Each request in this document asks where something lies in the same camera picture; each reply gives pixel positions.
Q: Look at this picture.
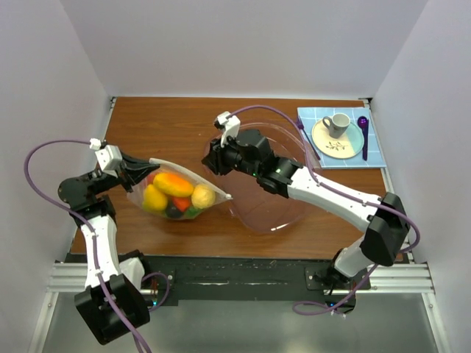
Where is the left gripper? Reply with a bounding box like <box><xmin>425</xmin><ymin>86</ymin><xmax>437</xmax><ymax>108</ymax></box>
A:
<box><xmin>82</xmin><ymin>150</ymin><xmax>159</xmax><ymax>196</ymax></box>

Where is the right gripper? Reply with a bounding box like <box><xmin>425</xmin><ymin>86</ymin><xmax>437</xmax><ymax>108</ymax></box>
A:
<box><xmin>202</xmin><ymin>132</ymin><xmax>260</xmax><ymax>178</ymax></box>

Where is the yellow fake lemon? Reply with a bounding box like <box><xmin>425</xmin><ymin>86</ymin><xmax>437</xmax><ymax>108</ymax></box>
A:
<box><xmin>142</xmin><ymin>185</ymin><xmax>169</xmax><ymax>212</ymax></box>

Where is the yellow fake mango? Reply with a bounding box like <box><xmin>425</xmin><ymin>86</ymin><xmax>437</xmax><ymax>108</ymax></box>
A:
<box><xmin>153</xmin><ymin>172</ymin><xmax>194</xmax><ymax>197</ymax></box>

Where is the clear zip top bag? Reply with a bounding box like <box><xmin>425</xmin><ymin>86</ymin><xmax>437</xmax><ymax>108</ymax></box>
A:
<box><xmin>127</xmin><ymin>158</ymin><xmax>233</xmax><ymax>221</ymax></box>

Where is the dark fake plum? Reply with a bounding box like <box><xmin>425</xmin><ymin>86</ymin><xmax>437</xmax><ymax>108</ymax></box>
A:
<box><xmin>165</xmin><ymin>204</ymin><xmax>184</xmax><ymax>219</ymax></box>

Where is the fake orange carrot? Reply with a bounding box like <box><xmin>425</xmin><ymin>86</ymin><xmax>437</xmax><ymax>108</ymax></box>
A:
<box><xmin>171</xmin><ymin>196</ymin><xmax>191</xmax><ymax>212</ymax></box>

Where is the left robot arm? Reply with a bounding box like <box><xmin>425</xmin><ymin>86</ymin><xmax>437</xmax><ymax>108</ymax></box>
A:
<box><xmin>57</xmin><ymin>155</ymin><xmax>160</xmax><ymax>352</ymax></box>

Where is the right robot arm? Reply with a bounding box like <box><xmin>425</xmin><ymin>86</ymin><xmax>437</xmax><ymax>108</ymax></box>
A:
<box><xmin>202</xmin><ymin>129</ymin><xmax>410</xmax><ymax>289</ymax></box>

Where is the clear pink plastic bowl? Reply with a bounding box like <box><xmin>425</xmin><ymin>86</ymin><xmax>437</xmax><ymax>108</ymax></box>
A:
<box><xmin>203</xmin><ymin>123</ymin><xmax>322</xmax><ymax>232</ymax></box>

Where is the purple plastic fork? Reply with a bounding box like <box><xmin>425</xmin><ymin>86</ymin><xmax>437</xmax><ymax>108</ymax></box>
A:
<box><xmin>296</xmin><ymin>118</ymin><xmax>321</xmax><ymax>161</ymax></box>

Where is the blue checked placemat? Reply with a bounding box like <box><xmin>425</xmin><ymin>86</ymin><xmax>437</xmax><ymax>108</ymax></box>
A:
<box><xmin>297</xmin><ymin>107</ymin><xmax>386</xmax><ymax>169</ymax></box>

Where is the grey mug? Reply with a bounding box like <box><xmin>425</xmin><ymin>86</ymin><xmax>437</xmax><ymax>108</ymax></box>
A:
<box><xmin>322</xmin><ymin>113</ymin><xmax>350</xmax><ymax>139</ymax></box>

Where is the cream and teal plate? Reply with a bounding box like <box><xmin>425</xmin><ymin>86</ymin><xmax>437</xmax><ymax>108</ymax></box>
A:
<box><xmin>311</xmin><ymin>121</ymin><xmax>364</xmax><ymax>159</ymax></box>

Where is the purple plastic spoon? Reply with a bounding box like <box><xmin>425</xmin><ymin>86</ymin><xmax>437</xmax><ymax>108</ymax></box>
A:
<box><xmin>357</xmin><ymin>116</ymin><xmax>369</xmax><ymax>161</ymax></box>

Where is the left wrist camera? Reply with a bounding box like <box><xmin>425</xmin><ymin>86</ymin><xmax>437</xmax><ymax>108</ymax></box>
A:
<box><xmin>95</xmin><ymin>145</ymin><xmax>122</xmax><ymax>177</ymax></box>

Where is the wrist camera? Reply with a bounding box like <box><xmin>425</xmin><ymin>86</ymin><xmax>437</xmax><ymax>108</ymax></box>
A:
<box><xmin>213</xmin><ymin>111</ymin><xmax>241</xmax><ymax>147</ymax></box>
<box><xmin>95</xmin><ymin>145</ymin><xmax>122</xmax><ymax>177</ymax></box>

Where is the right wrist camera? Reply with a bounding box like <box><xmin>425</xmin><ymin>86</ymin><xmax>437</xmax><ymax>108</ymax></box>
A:
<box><xmin>213</xmin><ymin>111</ymin><xmax>241</xmax><ymax>147</ymax></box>

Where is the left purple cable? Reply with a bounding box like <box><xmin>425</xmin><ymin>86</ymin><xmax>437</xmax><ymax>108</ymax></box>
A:
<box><xmin>23</xmin><ymin>138</ymin><xmax>152</xmax><ymax>353</ymax></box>

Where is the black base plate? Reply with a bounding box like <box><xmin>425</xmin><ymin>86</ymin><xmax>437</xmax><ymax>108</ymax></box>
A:
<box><xmin>141</xmin><ymin>255</ymin><xmax>370</xmax><ymax>308</ymax></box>

